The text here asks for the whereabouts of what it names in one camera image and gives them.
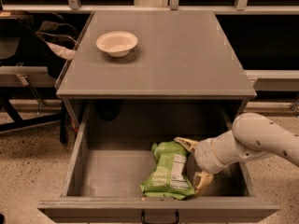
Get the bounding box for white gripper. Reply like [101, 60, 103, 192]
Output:
[175, 137, 226, 196]

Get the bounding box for green rice chip bag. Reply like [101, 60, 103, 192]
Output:
[140, 141, 195, 200]

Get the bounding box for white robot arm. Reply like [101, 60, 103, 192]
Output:
[175, 113, 299, 196]

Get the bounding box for open grey top drawer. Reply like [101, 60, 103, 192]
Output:
[37, 101, 279, 224]

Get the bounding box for grey counter cabinet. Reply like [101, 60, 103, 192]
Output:
[54, 9, 258, 133]

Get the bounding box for dark bag with white cloth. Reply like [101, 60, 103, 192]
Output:
[35, 21, 78, 78]

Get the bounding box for white paper bowl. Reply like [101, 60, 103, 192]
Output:
[96, 31, 138, 58]

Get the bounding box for grey side bench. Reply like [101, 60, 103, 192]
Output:
[0, 64, 67, 144]

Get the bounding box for metal window railing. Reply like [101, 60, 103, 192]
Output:
[0, 0, 299, 16]

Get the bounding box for black chair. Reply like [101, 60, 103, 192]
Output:
[0, 10, 41, 66]

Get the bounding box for black drawer handle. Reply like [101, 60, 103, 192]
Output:
[140, 210, 179, 224]

